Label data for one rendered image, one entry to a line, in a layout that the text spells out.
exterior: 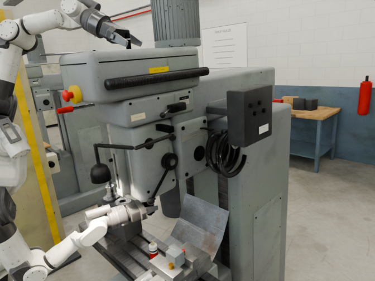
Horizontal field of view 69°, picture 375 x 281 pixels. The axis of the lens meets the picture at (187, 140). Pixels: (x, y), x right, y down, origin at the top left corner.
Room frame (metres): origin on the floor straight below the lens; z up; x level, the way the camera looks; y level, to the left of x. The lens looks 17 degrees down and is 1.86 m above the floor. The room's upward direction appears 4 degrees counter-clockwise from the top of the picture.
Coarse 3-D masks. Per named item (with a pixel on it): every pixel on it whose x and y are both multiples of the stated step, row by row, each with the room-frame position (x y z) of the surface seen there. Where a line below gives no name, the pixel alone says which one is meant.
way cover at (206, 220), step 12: (192, 204) 1.38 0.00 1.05; (204, 204) 1.33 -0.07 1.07; (180, 216) 1.40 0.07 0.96; (192, 216) 1.35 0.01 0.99; (204, 216) 1.30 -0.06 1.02; (216, 216) 1.25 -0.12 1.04; (180, 228) 1.35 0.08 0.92; (192, 228) 1.31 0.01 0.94; (204, 228) 1.26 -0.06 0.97; (216, 228) 1.22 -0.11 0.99; (168, 240) 1.31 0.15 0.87; (180, 240) 1.29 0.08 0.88; (192, 240) 1.25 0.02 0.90; (204, 240) 1.22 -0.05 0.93; (216, 240) 1.18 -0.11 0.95; (216, 252) 1.14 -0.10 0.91
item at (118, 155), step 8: (120, 144) 1.00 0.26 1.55; (112, 152) 1.00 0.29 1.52; (120, 152) 0.99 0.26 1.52; (120, 160) 0.99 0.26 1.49; (120, 168) 0.99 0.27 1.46; (120, 176) 0.98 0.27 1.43; (120, 184) 0.99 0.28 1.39; (128, 184) 1.00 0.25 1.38; (120, 192) 0.99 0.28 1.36; (128, 192) 1.00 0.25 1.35
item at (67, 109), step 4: (88, 104) 1.05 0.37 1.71; (92, 104) 1.06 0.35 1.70; (60, 108) 0.98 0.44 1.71; (64, 108) 0.99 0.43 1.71; (68, 108) 0.99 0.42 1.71; (72, 108) 1.00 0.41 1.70; (76, 108) 1.02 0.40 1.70; (80, 108) 1.03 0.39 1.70; (60, 112) 0.97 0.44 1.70; (64, 112) 0.98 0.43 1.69; (68, 112) 0.99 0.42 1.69
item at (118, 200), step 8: (104, 200) 1.36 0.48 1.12; (112, 200) 1.35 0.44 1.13; (120, 200) 1.34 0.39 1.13; (128, 200) 1.34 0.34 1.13; (128, 224) 1.27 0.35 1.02; (136, 224) 1.31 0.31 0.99; (112, 232) 1.32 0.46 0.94; (120, 232) 1.27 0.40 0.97; (128, 232) 1.27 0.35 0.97; (136, 232) 1.31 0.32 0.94
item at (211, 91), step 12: (216, 72) 1.45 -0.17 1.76; (228, 72) 1.38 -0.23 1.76; (240, 72) 1.39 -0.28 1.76; (252, 72) 1.45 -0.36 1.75; (264, 72) 1.53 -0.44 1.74; (204, 84) 1.20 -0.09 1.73; (216, 84) 1.25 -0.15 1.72; (228, 84) 1.31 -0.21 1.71; (240, 84) 1.37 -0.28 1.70; (252, 84) 1.45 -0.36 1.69; (204, 96) 1.19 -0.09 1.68; (216, 96) 1.25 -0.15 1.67; (204, 108) 1.19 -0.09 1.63; (180, 120) 1.09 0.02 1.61
